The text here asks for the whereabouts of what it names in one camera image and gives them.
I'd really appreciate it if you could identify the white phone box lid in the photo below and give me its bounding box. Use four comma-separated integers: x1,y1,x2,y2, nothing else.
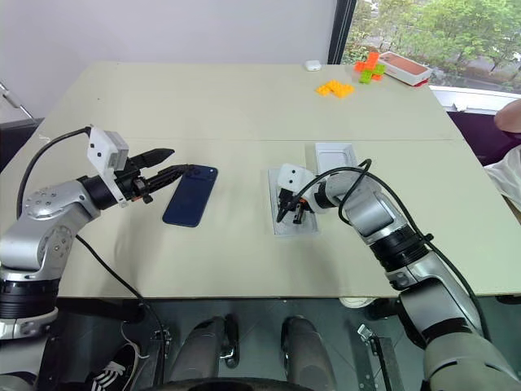
313,141,361,176

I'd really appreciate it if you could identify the person white clothing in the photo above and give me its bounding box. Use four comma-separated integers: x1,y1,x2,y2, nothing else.
483,147,521,226

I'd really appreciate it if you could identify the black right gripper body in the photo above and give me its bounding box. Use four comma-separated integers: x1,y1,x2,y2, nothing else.
278,186,313,214

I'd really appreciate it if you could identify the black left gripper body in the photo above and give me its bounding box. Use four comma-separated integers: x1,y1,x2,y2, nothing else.
113,156,155,205

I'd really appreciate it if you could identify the metal table latch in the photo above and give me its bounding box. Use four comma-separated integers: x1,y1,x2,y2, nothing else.
355,323,403,391
151,327,173,360

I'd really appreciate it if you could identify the black table frame bar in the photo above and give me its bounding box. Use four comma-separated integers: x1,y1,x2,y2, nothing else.
55,298,148,323

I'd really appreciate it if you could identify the yellow toy brick piece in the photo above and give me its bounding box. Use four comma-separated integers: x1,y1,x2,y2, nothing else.
315,79,356,99

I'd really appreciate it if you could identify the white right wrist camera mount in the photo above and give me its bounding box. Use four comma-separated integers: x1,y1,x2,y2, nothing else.
278,163,315,197

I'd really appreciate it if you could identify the white phone box base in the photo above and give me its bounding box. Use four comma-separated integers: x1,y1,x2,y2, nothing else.
267,167,320,238

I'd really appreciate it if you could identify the purple seat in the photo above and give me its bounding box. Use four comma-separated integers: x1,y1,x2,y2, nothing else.
446,109,521,167

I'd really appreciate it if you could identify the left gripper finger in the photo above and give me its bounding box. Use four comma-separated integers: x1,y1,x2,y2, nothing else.
133,147,176,169
144,163,193,193

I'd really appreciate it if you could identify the white window sill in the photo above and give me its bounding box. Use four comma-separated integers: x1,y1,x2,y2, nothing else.
429,83,521,113

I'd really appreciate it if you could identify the black white striped sneaker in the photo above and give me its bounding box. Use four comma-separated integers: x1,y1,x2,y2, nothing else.
90,341,140,391

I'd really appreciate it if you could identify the white round foot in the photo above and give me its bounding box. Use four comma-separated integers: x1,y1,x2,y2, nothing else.
339,296,374,309

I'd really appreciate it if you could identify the dark rounded shape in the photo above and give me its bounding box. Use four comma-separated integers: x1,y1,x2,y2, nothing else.
168,314,239,384
280,314,339,391

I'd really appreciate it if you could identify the dark grey chair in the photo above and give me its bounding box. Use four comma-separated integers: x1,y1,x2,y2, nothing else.
0,116,46,174

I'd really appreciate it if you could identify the orange toy brick piece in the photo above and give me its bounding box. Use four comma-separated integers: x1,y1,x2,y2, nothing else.
352,51,382,72

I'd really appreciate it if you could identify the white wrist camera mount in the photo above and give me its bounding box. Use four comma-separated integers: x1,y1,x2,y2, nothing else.
278,163,315,197
85,125,131,205

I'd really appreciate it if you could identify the green toy brick piece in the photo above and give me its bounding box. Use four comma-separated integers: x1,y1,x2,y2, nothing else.
357,64,387,85

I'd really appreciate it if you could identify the black window frame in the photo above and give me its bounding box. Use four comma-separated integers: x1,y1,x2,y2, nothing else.
326,0,360,65

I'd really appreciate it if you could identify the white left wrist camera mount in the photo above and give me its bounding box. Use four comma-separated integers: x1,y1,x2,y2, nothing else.
85,125,131,205

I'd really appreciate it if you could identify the orange print phone box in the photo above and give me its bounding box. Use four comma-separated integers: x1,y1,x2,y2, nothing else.
376,51,434,88

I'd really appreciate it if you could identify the dark blue smartphone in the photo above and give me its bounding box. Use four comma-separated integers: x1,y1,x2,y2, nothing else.
162,164,220,230

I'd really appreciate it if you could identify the white metal rod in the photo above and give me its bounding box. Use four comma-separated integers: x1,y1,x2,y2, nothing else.
0,80,34,120

